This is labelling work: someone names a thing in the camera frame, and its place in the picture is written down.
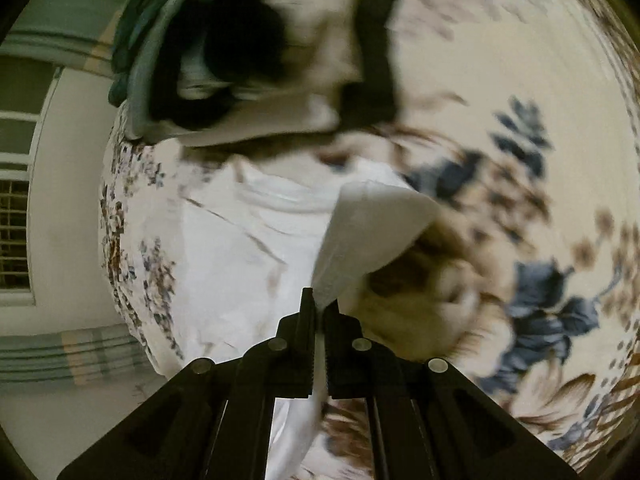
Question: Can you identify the green striped curtain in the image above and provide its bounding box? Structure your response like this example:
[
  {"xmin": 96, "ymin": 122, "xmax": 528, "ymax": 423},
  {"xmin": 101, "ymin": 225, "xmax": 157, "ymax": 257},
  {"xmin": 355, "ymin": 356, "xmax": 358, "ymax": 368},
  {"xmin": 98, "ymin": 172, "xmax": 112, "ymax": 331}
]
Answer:
[
  {"xmin": 0, "ymin": 326, "xmax": 153, "ymax": 387},
  {"xmin": 0, "ymin": 0, "xmax": 151, "ymax": 80}
]

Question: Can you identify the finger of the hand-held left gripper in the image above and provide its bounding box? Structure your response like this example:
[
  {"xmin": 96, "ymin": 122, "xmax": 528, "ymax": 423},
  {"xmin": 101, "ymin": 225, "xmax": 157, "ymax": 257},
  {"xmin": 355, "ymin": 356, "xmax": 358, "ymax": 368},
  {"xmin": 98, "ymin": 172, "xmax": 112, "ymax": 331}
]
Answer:
[{"xmin": 337, "ymin": 0, "xmax": 402, "ymax": 129}]

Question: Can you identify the teal green cloth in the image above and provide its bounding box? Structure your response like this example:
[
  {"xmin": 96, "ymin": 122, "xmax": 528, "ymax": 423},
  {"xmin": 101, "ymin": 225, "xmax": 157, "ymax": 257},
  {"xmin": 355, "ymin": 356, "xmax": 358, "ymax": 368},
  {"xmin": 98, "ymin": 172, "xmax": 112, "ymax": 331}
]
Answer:
[{"xmin": 106, "ymin": 0, "xmax": 213, "ymax": 142}]

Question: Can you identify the floral bedsheet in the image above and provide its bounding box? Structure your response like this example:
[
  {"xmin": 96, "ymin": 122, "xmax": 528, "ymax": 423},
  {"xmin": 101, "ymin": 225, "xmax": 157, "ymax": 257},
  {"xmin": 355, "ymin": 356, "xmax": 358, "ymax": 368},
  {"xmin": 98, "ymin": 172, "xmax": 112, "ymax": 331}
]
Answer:
[{"xmin": 97, "ymin": 0, "xmax": 640, "ymax": 476}]

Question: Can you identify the beige folded cloth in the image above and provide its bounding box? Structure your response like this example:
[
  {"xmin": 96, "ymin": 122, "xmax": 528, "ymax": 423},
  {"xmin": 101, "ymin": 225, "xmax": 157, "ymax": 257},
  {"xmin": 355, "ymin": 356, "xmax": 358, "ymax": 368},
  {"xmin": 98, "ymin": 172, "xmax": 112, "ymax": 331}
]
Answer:
[{"xmin": 150, "ymin": 77, "xmax": 351, "ymax": 150}]

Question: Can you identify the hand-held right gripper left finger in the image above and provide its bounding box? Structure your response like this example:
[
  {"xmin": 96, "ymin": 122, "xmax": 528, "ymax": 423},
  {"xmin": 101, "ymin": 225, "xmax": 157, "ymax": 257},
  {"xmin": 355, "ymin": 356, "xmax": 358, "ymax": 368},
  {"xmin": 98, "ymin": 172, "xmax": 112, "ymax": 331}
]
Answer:
[{"xmin": 56, "ymin": 287, "xmax": 317, "ymax": 480}]

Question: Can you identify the small white shirt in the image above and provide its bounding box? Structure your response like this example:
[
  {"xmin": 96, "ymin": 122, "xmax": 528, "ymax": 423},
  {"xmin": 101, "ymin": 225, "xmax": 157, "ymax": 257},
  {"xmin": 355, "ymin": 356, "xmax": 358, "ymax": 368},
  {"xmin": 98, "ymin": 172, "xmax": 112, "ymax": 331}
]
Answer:
[{"xmin": 172, "ymin": 152, "xmax": 442, "ymax": 480}]

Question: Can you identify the window with grille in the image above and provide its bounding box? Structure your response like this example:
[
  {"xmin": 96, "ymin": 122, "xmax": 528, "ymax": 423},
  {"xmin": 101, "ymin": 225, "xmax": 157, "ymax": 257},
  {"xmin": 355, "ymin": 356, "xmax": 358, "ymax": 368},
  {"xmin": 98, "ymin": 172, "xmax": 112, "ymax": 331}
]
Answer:
[{"xmin": 0, "ymin": 54, "xmax": 63, "ymax": 307}]

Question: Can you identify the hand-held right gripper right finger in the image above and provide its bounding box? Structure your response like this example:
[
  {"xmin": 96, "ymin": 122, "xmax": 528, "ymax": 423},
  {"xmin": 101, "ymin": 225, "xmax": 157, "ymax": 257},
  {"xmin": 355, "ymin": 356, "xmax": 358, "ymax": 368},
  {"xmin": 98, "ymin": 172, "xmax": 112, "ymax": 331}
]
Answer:
[{"xmin": 322, "ymin": 301, "xmax": 582, "ymax": 480}]

